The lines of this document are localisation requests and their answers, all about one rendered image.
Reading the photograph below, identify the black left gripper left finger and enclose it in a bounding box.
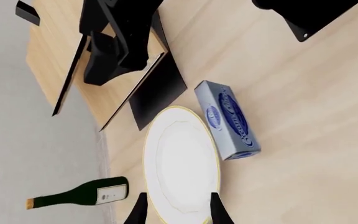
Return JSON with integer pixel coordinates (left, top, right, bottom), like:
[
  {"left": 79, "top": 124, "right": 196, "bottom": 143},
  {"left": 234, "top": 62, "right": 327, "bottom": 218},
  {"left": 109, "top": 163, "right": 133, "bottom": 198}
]
[{"left": 124, "top": 192, "right": 149, "bottom": 224}]

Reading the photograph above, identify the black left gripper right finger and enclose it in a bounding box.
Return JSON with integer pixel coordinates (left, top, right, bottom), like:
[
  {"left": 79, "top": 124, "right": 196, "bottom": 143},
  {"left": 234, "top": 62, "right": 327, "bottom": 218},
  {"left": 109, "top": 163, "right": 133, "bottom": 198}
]
[{"left": 209, "top": 192, "right": 234, "bottom": 224}]

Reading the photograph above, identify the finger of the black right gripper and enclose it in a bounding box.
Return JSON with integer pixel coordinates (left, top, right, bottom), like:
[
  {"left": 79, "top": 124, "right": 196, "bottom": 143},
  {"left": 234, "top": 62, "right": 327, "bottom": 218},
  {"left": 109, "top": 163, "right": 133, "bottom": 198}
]
[
  {"left": 99, "top": 52, "right": 166, "bottom": 133},
  {"left": 51, "top": 34, "right": 89, "bottom": 118}
]

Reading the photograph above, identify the flat black stove plate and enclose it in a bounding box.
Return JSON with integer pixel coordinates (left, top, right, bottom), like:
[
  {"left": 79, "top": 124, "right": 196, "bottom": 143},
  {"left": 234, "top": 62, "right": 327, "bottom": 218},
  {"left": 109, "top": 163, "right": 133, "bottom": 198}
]
[{"left": 128, "top": 52, "right": 188, "bottom": 132}]

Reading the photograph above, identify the white plate with gold rim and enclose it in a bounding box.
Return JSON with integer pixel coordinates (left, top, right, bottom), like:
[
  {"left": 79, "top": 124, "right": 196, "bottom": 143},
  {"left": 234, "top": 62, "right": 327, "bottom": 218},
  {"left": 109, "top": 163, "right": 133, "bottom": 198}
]
[{"left": 142, "top": 105, "right": 222, "bottom": 224}]

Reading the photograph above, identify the dark green wine bottle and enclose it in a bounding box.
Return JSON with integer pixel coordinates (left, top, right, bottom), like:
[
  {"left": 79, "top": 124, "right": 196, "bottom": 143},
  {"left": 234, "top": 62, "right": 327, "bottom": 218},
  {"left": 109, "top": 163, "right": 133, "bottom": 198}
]
[{"left": 26, "top": 175, "right": 129, "bottom": 211}]

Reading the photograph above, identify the grey-blue printed food box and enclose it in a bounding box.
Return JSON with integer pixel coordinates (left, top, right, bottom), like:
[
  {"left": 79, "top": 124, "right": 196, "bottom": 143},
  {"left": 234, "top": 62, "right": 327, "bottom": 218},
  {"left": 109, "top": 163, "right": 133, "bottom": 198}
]
[{"left": 193, "top": 80, "right": 262, "bottom": 162}]

